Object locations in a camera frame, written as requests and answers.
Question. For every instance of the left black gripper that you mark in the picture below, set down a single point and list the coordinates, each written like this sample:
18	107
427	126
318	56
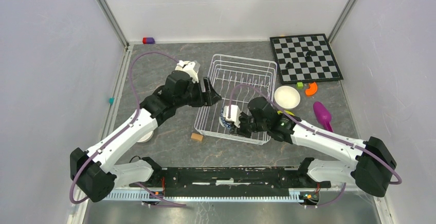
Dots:
205	99

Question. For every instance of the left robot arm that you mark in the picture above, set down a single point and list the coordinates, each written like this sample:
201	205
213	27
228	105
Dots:
95	171

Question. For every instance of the small wooden block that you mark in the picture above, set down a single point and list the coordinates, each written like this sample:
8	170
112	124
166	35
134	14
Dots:
197	137

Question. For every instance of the yellow-green bowl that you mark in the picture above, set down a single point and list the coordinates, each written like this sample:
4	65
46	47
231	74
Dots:
286	111

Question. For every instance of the black chess piece upper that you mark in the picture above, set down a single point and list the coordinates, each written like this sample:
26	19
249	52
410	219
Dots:
309	54

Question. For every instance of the purple plastic scoop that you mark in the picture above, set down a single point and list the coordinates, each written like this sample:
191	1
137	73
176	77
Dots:
323	116

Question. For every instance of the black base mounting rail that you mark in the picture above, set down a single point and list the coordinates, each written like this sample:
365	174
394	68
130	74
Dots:
270	181

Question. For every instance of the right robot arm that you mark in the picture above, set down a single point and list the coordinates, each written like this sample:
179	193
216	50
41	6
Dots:
366	163

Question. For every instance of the plain white bowl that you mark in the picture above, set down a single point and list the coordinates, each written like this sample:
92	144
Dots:
146	137

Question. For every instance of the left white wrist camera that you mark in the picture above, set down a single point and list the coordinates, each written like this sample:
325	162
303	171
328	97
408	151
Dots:
189	67

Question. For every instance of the black chess piece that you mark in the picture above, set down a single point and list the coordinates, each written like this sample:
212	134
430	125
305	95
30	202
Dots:
289	65
309	54

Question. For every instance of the red and purple block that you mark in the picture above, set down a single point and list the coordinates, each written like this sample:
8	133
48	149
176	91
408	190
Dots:
148	40

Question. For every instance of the orange curved toy piece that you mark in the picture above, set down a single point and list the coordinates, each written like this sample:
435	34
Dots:
312	89

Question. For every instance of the white bowl outside rack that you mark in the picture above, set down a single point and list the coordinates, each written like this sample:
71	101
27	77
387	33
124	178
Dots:
287	97

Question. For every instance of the black and white chessboard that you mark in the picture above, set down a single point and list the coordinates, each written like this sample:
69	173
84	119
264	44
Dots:
320	67

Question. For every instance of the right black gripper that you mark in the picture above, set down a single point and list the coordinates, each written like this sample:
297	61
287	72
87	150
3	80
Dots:
240	131

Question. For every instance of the blue patterned bowl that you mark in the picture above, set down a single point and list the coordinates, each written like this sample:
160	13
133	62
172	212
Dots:
223	122

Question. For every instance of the white wire dish rack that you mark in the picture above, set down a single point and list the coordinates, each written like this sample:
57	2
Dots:
225	73

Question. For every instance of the black chess piece lower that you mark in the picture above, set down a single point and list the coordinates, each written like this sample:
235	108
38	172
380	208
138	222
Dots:
289	65

